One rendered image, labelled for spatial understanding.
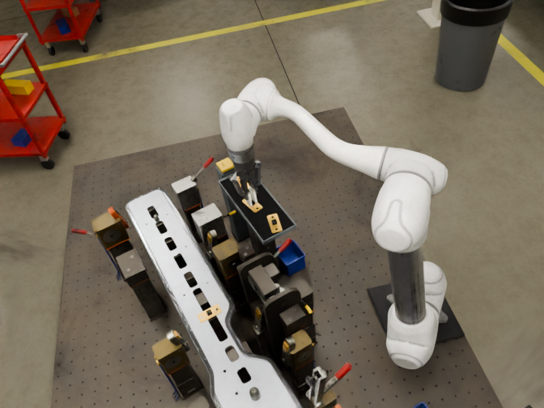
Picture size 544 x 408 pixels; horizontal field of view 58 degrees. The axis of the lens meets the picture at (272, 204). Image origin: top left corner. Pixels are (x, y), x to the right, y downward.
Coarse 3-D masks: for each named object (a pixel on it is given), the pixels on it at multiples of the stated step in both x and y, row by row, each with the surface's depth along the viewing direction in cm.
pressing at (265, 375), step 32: (160, 192) 216; (160, 256) 192; (192, 256) 190; (192, 288) 180; (224, 288) 178; (192, 320) 171; (224, 320) 170; (224, 352) 162; (224, 384) 155; (256, 384) 154
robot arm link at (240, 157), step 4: (252, 148) 160; (228, 152) 161; (232, 152) 159; (236, 152) 158; (240, 152) 158; (244, 152) 158; (248, 152) 159; (252, 152) 161; (232, 156) 160; (236, 156) 160; (240, 156) 159; (244, 156) 160; (248, 156) 160; (252, 156) 162; (232, 160) 163; (236, 160) 161; (240, 160) 161; (244, 160) 161; (248, 160) 161
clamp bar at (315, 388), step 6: (312, 372) 134; (318, 372) 133; (324, 372) 132; (306, 378) 132; (312, 378) 132; (318, 378) 134; (324, 378) 131; (312, 384) 131; (318, 384) 133; (324, 384) 134; (312, 390) 140; (318, 390) 135; (318, 396) 137
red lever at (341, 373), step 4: (348, 364) 140; (344, 368) 139; (348, 368) 139; (336, 372) 141; (340, 372) 140; (344, 372) 139; (336, 376) 140; (340, 376) 140; (332, 380) 141; (336, 380) 140; (328, 384) 141; (332, 384) 140; (328, 388) 141; (324, 392) 141; (312, 396) 143; (312, 400) 142
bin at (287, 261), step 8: (288, 248) 219; (296, 248) 217; (280, 256) 212; (288, 256) 222; (296, 256) 221; (304, 256) 211; (280, 264) 217; (288, 264) 208; (296, 264) 212; (304, 264) 215; (288, 272) 213
